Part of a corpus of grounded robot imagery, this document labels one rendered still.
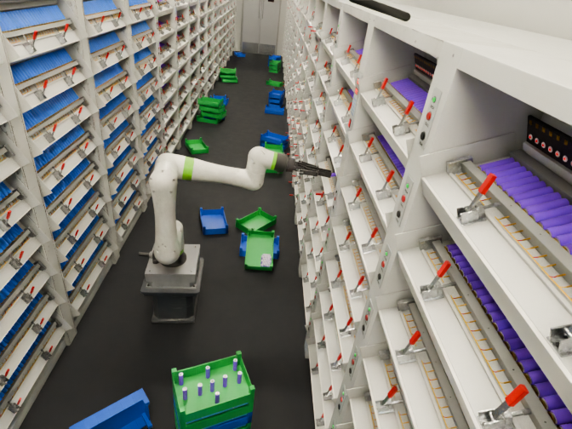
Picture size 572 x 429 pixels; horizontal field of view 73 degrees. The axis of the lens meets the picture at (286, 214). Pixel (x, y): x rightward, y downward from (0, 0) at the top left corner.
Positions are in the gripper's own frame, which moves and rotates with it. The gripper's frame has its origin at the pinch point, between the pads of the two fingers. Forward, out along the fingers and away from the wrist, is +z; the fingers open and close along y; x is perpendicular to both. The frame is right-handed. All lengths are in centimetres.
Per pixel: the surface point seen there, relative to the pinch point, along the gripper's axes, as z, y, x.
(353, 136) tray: -2.7, 36.8, 33.5
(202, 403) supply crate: -38, 86, -74
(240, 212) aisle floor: -33, -116, -106
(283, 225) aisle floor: 5, -101, -100
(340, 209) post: 3.5, 36.5, 0.4
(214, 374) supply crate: -35, 73, -73
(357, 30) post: 1, -33, 66
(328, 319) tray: 11, 56, -46
